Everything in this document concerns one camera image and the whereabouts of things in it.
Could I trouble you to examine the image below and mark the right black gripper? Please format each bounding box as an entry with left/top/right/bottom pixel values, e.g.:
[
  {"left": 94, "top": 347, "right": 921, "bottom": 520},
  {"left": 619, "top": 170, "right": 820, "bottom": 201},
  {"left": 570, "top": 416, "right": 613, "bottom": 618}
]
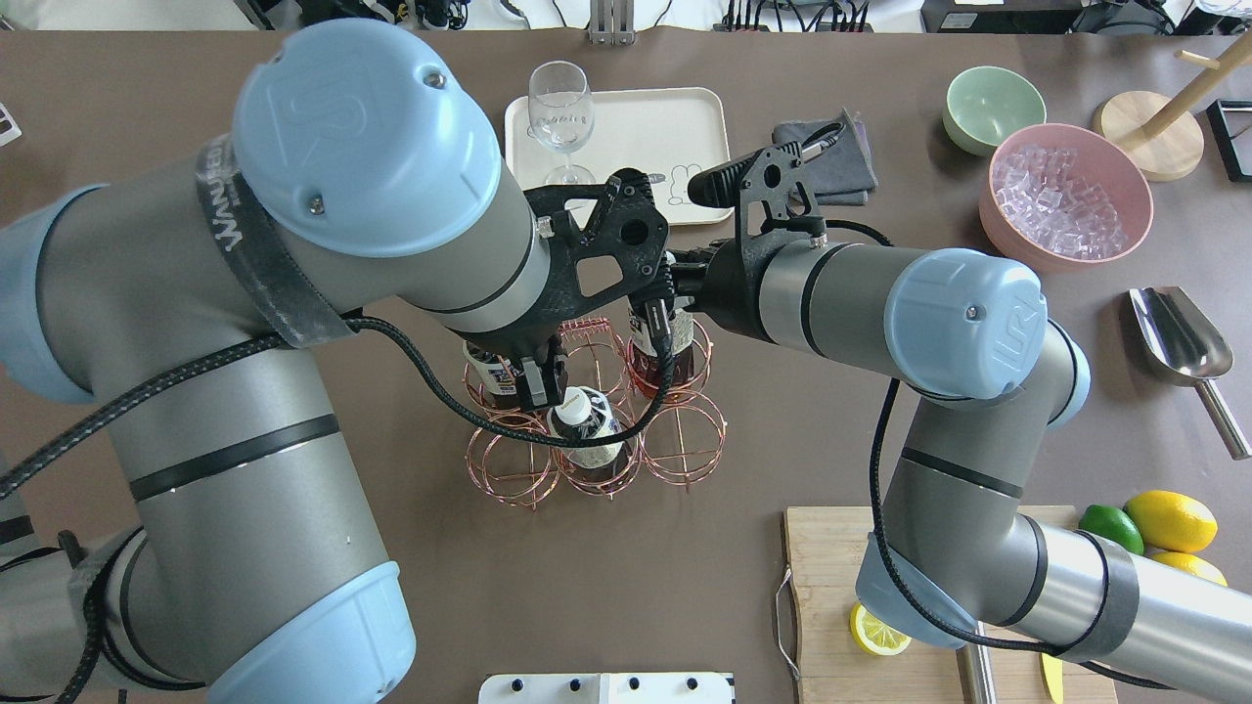
[{"left": 669, "top": 241, "right": 774, "bottom": 338}]

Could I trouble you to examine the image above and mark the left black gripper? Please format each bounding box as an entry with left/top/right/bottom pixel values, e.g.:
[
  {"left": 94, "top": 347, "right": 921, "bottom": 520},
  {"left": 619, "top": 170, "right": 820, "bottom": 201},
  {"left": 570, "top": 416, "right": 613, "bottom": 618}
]
[{"left": 475, "top": 334, "right": 568, "bottom": 410}]

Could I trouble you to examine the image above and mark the tea bottle white cap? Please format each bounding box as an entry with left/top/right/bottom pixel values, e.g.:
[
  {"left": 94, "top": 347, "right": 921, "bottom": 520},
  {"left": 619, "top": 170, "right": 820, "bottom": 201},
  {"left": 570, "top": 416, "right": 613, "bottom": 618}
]
[{"left": 626, "top": 298, "right": 697, "bottom": 392}]

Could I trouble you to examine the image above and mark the copper wire bottle basket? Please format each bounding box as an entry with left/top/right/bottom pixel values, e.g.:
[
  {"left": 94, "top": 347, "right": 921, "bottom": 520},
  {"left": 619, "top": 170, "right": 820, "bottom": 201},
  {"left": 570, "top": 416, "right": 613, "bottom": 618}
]
[{"left": 466, "top": 311, "right": 726, "bottom": 507}]

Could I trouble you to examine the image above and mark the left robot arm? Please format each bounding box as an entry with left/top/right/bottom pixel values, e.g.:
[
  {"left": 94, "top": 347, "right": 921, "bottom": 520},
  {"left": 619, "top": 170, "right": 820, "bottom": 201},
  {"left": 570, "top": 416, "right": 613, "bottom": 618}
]
[{"left": 3, "top": 19, "right": 555, "bottom": 703}]

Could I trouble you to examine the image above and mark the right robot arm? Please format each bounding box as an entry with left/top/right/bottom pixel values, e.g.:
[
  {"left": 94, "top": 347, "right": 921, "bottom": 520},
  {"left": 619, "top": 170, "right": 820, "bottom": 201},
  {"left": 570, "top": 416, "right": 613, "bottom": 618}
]
[{"left": 661, "top": 237, "right": 1249, "bottom": 703}]

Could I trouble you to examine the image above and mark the cream rabbit tray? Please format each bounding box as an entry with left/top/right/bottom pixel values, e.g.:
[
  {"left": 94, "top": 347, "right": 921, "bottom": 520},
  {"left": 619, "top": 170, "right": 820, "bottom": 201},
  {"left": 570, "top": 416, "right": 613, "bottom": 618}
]
[{"left": 505, "top": 86, "right": 732, "bottom": 225}]

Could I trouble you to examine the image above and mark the grey folded cloth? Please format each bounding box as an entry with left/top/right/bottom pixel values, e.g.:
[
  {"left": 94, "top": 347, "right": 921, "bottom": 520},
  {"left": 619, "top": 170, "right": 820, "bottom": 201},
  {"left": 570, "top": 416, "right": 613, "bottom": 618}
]
[{"left": 771, "top": 109, "right": 879, "bottom": 205}]

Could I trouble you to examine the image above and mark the clear wine glass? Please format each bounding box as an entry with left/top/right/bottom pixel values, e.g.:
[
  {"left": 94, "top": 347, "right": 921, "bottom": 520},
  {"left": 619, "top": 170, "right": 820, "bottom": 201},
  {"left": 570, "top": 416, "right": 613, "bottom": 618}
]
[{"left": 527, "top": 60, "right": 595, "bottom": 185}]

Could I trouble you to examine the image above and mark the bamboo cutting board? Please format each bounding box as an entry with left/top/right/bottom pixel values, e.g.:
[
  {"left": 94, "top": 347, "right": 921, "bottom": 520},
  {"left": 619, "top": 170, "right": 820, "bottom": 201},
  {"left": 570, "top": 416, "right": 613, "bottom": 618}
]
[{"left": 785, "top": 506, "right": 1118, "bottom": 703}]

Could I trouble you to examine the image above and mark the green bowl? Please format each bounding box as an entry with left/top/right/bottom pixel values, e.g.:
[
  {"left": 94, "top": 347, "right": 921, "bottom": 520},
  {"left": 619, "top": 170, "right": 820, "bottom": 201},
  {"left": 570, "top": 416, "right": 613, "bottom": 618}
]
[{"left": 942, "top": 66, "right": 1047, "bottom": 157}]

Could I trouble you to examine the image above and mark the pink bowl with ice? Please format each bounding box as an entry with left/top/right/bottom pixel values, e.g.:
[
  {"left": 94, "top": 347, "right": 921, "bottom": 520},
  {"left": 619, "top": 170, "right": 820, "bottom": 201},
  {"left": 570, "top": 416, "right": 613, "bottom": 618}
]
[{"left": 979, "top": 123, "right": 1154, "bottom": 272}]

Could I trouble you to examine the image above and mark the half lemon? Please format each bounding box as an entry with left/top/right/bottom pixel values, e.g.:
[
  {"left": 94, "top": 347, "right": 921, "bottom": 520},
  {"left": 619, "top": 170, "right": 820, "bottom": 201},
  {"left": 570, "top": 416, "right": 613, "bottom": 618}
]
[{"left": 848, "top": 601, "right": 914, "bottom": 658}]

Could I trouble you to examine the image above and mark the green lime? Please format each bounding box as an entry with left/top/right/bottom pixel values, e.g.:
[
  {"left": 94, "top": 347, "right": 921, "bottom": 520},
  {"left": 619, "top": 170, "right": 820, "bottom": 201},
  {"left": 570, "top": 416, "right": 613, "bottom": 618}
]
[{"left": 1078, "top": 504, "right": 1146, "bottom": 556}]

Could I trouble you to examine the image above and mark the wooden mug tree stand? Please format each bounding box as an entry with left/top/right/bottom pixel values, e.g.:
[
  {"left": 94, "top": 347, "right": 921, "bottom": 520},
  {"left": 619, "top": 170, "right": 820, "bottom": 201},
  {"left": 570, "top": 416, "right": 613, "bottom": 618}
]
[{"left": 1093, "top": 33, "right": 1251, "bottom": 182}]

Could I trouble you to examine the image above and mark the metal ice scoop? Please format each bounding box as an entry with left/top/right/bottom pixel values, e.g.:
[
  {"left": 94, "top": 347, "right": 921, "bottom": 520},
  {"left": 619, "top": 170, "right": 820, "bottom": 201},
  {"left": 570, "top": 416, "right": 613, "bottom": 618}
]
[{"left": 1128, "top": 286, "right": 1249, "bottom": 461}]

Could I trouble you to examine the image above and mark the steel muddler black tip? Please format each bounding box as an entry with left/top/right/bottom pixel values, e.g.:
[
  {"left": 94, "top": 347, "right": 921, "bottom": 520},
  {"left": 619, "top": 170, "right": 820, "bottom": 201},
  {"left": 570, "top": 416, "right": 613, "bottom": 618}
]
[{"left": 957, "top": 644, "right": 998, "bottom": 703}]

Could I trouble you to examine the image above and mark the yellow plastic knife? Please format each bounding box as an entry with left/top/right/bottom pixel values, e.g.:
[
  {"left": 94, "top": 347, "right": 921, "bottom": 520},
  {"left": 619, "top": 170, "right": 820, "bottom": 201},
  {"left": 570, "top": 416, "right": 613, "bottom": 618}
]
[{"left": 1039, "top": 651, "right": 1065, "bottom": 704}]

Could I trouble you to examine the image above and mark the upper yellow lemon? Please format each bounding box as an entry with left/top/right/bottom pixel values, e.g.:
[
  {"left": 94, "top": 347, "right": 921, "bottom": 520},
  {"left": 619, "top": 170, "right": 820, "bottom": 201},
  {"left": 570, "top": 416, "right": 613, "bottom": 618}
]
[{"left": 1124, "top": 490, "right": 1218, "bottom": 552}]

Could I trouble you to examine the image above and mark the yellow lemon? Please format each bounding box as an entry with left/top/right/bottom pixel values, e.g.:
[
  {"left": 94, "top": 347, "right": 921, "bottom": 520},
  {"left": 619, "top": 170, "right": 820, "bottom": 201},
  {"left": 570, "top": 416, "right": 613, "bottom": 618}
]
[
  {"left": 1149, "top": 550, "right": 1229, "bottom": 588},
  {"left": 1124, "top": 490, "right": 1218, "bottom": 552}
]

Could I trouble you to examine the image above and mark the lower yellow lemon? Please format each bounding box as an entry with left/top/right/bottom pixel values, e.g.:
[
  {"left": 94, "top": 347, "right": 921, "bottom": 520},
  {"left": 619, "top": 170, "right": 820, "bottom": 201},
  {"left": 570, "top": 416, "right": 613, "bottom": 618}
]
[{"left": 1149, "top": 550, "right": 1229, "bottom": 588}]

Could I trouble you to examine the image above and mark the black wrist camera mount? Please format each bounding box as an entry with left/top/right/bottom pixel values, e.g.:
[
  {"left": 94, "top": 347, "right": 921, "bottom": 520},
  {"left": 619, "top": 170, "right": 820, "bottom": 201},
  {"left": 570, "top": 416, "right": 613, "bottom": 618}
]
[{"left": 518, "top": 167, "right": 669, "bottom": 327}]

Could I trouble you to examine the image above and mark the aluminium frame post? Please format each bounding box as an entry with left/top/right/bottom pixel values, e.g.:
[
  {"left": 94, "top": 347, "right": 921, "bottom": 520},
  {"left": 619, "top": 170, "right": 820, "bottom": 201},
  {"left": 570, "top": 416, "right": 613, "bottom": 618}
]
[{"left": 587, "top": 0, "right": 636, "bottom": 46}]

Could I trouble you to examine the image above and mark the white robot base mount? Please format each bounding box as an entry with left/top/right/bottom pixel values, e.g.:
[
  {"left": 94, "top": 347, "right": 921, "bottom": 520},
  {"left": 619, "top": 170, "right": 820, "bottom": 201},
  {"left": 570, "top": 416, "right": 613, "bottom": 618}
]
[{"left": 477, "top": 671, "right": 737, "bottom": 703}]

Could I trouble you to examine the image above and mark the black frame object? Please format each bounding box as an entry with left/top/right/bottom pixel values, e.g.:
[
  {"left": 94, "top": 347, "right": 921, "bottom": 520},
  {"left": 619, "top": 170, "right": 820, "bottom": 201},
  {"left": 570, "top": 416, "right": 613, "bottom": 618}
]
[{"left": 1206, "top": 99, "right": 1251, "bottom": 183}]

